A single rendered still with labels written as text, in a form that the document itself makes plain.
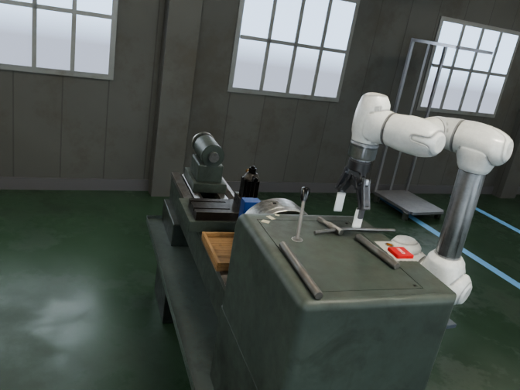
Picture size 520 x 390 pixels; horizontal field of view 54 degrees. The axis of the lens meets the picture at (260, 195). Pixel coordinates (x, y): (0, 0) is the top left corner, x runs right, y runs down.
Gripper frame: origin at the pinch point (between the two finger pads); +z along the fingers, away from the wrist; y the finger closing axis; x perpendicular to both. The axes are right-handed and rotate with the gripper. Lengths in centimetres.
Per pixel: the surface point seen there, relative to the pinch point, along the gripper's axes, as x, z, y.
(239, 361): 34, 48, -11
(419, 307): -1.3, 7.6, -43.4
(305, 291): 30.7, 4.9, -38.0
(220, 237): 21, 42, 69
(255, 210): 22.2, 10.3, 27.6
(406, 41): -264, -57, 382
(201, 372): 37, 76, 18
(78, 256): 81, 130, 216
